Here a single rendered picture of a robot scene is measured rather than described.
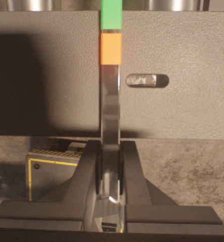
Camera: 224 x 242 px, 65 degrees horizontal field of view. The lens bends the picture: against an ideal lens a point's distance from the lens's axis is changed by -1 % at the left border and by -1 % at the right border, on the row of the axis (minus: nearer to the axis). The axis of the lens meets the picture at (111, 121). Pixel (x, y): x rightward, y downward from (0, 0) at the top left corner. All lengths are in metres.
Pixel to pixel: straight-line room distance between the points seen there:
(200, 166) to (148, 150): 0.46
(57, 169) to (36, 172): 0.14
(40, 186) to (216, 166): 1.35
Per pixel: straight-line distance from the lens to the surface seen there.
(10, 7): 0.46
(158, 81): 0.44
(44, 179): 1.27
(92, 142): 0.15
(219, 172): 1.74
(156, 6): 0.42
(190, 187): 1.72
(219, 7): 0.60
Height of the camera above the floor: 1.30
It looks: 74 degrees down
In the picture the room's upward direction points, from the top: 174 degrees counter-clockwise
